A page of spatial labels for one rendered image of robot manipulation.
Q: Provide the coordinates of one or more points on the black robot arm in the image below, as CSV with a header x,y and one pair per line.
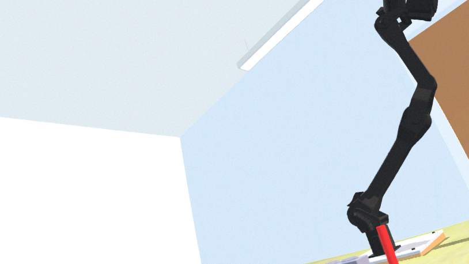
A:
x,y
363,211

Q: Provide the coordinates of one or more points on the red peg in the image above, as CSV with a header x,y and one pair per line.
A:
x,y
387,245

